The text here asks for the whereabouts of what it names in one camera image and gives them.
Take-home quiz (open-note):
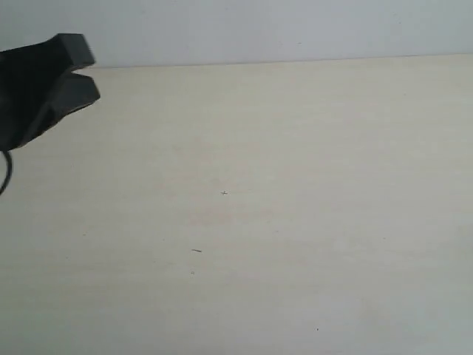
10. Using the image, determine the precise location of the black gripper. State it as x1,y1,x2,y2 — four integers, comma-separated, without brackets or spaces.
1,33,101,151

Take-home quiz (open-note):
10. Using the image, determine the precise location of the thin black camera cable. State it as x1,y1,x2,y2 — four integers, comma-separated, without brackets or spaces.
0,150,14,196

